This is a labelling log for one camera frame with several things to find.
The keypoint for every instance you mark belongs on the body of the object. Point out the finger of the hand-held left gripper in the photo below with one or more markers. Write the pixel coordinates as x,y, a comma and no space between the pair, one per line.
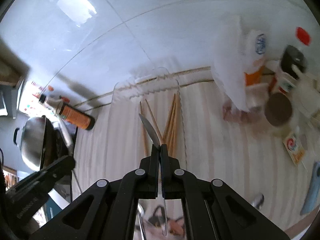
55,170
2,172

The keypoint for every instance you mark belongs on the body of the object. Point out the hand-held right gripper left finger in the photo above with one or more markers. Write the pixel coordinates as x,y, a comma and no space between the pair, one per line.
150,170

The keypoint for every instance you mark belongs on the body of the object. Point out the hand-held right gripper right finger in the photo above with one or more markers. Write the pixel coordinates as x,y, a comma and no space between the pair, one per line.
167,170

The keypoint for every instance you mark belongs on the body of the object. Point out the metal spoon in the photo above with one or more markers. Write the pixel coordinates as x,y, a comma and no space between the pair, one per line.
258,200
140,212
150,130

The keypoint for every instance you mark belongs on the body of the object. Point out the clear plastic container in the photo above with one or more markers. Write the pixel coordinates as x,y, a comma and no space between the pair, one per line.
125,122

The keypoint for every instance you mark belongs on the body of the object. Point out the wooden chopstick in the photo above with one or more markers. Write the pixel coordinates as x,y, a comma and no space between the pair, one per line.
151,112

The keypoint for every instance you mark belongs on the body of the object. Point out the black gas stove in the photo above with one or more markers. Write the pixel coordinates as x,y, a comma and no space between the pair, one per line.
60,140

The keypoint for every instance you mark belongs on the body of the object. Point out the steel wok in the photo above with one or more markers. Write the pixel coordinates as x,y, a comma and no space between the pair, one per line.
33,142

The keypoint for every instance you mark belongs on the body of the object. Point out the soy sauce bottle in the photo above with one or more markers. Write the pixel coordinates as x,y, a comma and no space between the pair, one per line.
75,115

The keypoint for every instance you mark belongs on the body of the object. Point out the striped tablecloth with cat print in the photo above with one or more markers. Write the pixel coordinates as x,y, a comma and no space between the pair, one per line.
225,160

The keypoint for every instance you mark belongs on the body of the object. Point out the range hood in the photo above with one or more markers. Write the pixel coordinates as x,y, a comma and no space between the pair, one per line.
11,90

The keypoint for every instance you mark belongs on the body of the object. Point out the pink packet in wrap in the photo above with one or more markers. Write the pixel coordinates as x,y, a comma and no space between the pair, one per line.
233,115

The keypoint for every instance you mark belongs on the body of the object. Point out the white plastic bag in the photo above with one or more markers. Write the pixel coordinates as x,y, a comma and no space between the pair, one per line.
230,62

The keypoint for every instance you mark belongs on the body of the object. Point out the jar with brown lid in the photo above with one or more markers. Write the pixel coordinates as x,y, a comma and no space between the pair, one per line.
278,111

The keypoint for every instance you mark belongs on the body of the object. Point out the small orange white packet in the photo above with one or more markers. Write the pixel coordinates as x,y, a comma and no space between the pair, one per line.
295,148

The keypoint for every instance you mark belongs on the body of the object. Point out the oil dispenser with white lid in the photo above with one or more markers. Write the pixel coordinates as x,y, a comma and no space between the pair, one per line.
286,85

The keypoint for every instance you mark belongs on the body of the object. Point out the blue smartphone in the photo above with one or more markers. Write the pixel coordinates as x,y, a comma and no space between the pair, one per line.
312,192

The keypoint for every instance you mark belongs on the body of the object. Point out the dark bottle with red cap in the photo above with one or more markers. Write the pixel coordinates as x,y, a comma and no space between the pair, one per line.
295,57

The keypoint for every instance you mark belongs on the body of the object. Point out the colourful wall stickers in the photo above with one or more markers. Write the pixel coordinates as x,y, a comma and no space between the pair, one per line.
37,92

